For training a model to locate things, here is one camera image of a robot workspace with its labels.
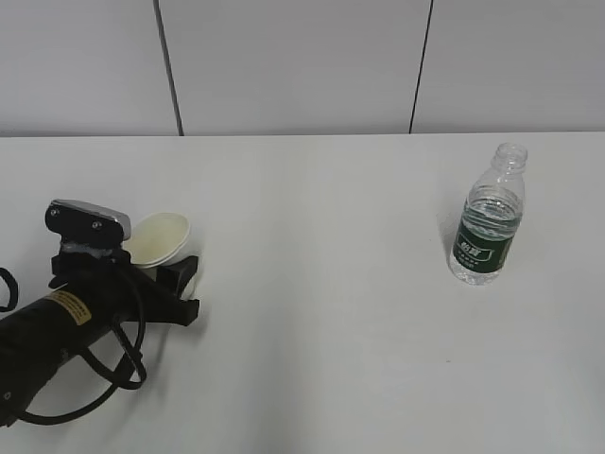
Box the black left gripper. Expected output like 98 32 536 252
47 253 200 326

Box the white paper cup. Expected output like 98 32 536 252
122 213 201 280

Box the clear green-label water bottle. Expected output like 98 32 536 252
448 143 527 286

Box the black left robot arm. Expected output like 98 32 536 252
1 251 199 427

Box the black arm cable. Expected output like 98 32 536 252
0 257 147 427

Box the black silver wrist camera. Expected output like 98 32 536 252
44 199 131 250

